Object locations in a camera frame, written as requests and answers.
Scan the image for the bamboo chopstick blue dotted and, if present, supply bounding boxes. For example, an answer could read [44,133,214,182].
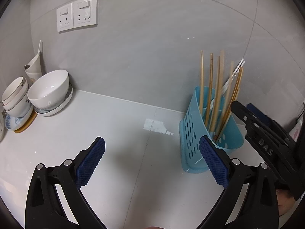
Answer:
[215,61,234,139]

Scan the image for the right human hand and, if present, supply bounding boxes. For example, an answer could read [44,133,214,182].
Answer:
[276,189,302,217]

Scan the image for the bamboo chopstick pair right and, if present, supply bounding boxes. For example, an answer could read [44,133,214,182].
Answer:
[214,67,243,143]

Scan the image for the white plastic chopstick pair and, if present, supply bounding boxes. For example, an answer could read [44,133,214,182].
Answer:
[211,58,245,108]

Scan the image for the blue plastic utensil holder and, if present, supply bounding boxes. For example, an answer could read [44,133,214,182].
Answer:
[179,86,243,173]

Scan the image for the bamboo chopstick in holder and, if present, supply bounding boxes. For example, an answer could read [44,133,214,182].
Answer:
[209,56,220,133]
[219,50,224,92]

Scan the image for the bamboo chopstick middle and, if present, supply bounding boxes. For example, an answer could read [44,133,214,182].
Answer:
[205,53,214,128]

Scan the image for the wooden coaster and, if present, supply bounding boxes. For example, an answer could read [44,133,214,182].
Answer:
[14,110,37,133]

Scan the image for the white ribbed plate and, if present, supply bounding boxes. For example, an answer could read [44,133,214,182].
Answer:
[34,84,73,117]

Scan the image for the stacked small white bowls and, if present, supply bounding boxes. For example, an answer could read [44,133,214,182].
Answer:
[1,76,31,117]

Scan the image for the large white bowl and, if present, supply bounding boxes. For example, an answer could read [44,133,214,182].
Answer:
[27,69,69,110]

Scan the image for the white folded paper holder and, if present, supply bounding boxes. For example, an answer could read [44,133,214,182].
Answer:
[24,40,42,84]

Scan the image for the left white wall socket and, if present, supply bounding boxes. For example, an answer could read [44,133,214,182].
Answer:
[56,3,74,32]

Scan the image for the white wall socket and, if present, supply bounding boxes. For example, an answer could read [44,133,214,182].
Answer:
[73,0,98,28]
[56,3,74,32]

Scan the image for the right white wall socket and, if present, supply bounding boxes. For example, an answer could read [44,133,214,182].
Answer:
[73,0,98,28]

